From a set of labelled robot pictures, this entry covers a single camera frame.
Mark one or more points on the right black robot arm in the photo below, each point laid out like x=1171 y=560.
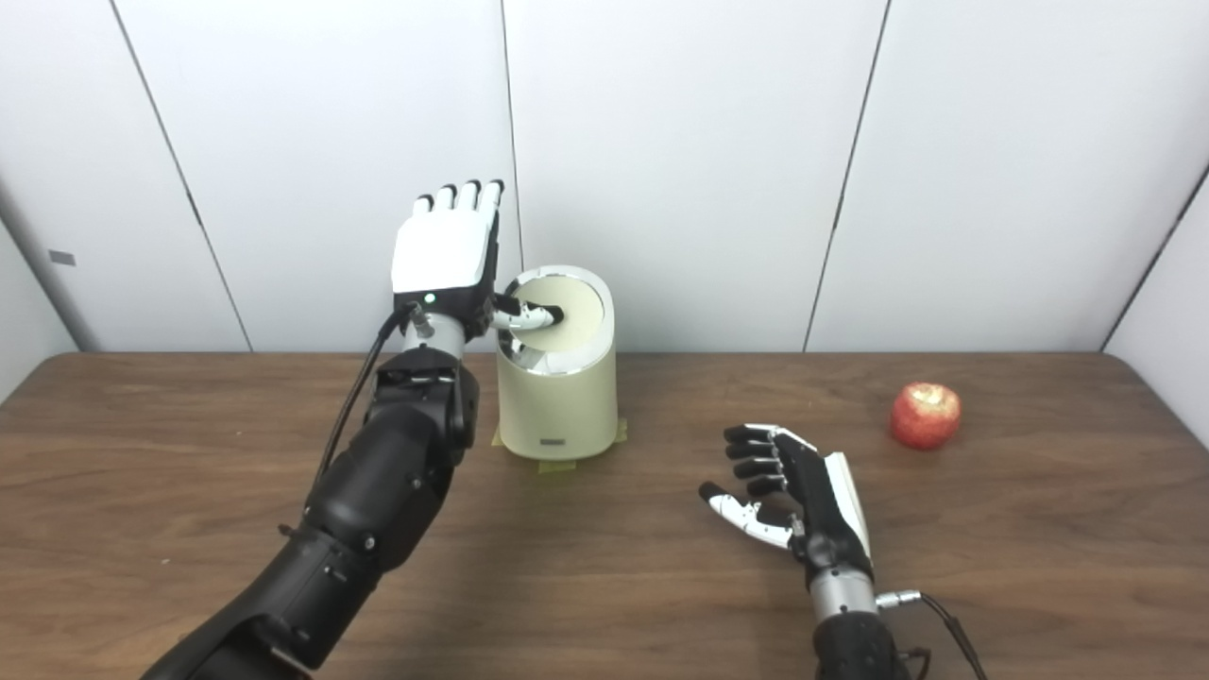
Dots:
x=855 y=637

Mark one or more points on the grey wall label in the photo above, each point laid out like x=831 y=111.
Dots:
x=61 y=258

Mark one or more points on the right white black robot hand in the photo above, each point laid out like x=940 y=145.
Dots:
x=817 y=501

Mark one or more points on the red apple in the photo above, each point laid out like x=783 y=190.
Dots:
x=926 y=417

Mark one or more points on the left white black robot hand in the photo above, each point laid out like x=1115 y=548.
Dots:
x=442 y=250

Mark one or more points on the cream round bin lid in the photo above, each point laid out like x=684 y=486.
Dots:
x=578 y=316

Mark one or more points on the cream-colored bin body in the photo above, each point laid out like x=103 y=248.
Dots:
x=557 y=406

